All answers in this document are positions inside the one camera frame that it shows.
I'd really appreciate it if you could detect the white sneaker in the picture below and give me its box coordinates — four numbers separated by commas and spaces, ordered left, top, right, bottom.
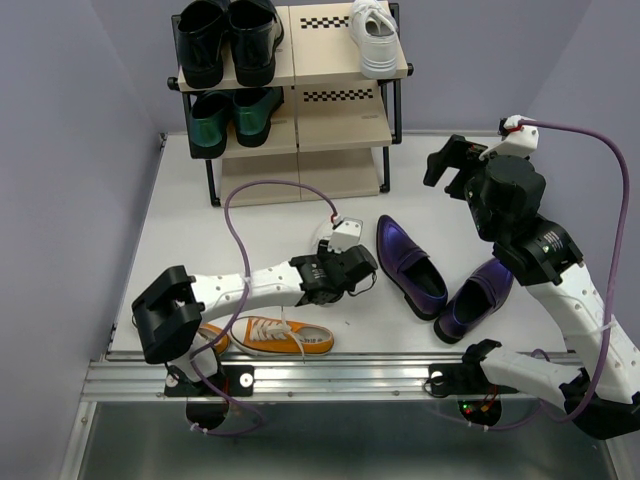
313, 222, 346, 307
349, 0, 399, 80

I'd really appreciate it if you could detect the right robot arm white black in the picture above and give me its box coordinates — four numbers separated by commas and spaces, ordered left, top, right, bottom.
424, 135, 639, 440

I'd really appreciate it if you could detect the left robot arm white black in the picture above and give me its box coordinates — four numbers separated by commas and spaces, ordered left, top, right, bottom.
132, 245, 378, 394

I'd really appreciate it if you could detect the beige black-framed shoe shelf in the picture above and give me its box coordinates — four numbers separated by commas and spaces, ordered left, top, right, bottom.
166, 0, 416, 208

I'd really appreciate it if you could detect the purple loafer left one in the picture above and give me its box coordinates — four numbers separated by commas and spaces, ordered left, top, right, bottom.
376, 215, 448, 321

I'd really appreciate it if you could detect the purple loafer one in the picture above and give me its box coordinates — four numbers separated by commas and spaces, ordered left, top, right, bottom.
376, 215, 448, 321
434, 258, 514, 344

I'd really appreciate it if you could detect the purple loafer right one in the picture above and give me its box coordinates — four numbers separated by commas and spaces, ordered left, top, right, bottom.
434, 258, 514, 344

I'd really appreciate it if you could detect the orange sneaker right one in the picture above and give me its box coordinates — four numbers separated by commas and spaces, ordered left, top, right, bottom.
228, 315, 335, 360

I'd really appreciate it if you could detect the orange sneaker one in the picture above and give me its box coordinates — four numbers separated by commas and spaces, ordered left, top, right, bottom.
228, 315, 335, 360
199, 324, 231, 355

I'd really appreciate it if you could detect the orange sneaker left one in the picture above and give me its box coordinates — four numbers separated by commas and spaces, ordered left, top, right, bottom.
199, 324, 231, 355

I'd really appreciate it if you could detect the green loafer right one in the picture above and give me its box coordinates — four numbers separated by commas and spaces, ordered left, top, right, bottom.
232, 87, 284, 148

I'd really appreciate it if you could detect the green loafer one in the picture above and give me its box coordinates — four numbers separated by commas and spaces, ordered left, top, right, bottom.
188, 91, 232, 159
232, 87, 284, 148

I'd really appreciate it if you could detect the green loafer left one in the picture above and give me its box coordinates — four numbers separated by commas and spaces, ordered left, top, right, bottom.
188, 91, 232, 159

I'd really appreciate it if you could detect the black loafer right one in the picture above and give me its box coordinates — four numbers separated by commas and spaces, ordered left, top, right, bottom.
227, 0, 284, 87

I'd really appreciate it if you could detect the black loafer one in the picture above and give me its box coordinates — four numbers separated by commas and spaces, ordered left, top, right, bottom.
177, 1, 230, 89
227, 0, 284, 87

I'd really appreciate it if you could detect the black loafer left one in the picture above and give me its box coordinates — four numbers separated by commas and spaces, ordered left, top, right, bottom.
177, 1, 230, 89

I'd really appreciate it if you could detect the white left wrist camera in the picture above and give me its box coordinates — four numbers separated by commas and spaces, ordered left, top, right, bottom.
327, 215, 363, 254

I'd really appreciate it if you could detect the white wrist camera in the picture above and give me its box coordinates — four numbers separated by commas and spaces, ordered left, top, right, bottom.
479, 115, 539, 160
327, 215, 363, 254

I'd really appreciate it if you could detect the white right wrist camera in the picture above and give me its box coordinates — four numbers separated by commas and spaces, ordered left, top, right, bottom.
479, 115, 539, 160

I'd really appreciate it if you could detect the aluminium mounting rail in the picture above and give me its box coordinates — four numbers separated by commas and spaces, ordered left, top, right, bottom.
81, 353, 461, 403

